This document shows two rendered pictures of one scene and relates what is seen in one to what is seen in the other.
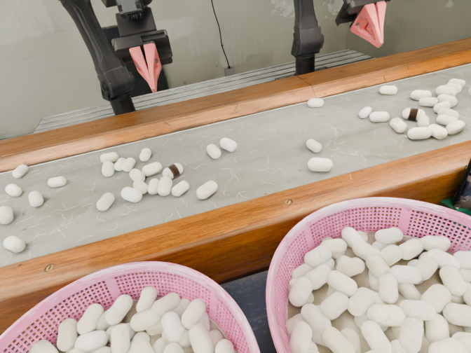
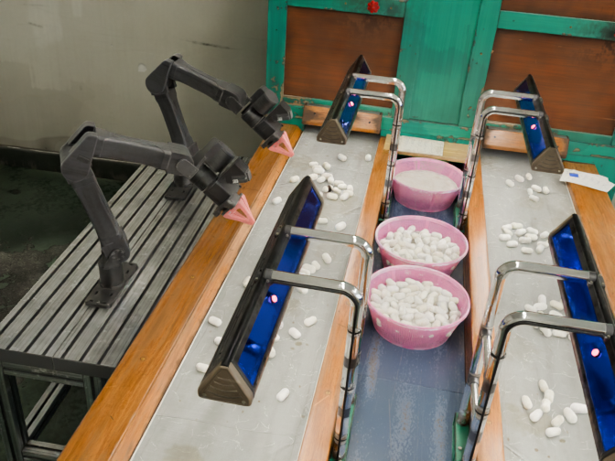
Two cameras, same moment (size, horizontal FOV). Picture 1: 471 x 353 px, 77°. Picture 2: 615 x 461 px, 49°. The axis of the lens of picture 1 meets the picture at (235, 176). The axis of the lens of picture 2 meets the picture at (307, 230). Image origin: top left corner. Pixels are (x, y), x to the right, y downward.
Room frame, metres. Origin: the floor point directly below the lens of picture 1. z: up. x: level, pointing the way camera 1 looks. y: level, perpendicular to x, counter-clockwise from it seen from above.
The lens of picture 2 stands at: (-0.05, 1.53, 1.75)
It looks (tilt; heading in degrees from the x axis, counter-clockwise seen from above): 31 degrees down; 288
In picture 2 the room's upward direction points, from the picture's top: 4 degrees clockwise
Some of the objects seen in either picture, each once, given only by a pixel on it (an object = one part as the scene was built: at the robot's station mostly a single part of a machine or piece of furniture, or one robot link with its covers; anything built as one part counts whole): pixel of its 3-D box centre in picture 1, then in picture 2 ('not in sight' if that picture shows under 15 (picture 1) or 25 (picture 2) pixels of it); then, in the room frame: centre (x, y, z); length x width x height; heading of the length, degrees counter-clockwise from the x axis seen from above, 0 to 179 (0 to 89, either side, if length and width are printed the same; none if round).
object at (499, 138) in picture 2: not in sight; (525, 141); (-0.09, -0.90, 0.83); 0.30 x 0.06 x 0.07; 9
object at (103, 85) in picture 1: (118, 87); (113, 251); (0.87, 0.29, 0.77); 0.09 x 0.06 x 0.06; 129
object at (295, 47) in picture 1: (307, 45); not in sight; (0.98, -0.29, 0.77); 0.09 x 0.06 x 0.06; 95
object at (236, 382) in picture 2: not in sight; (275, 265); (0.30, 0.59, 1.08); 0.62 x 0.08 x 0.07; 99
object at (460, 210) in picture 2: not in sight; (497, 168); (-0.02, -0.43, 0.90); 0.20 x 0.19 x 0.45; 99
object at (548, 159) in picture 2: not in sight; (537, 117); (-0.10, -0.45, 1.08); 0.62 x 0.08 x 0.07; 99
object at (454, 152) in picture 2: not in sight; (429, 148); (0.24, -0.79, 0.77); 0.33 x 0.15 x 0.01; 9
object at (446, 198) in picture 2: not in sight; (425, 186); (0.20, -0.58, 0.72); 0.27 x 0.27 x 0.10
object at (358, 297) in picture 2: not in sight; (311, 350); (0.22, 0.59, 0.90); 0.20 x 0.19 x 0.45; 99
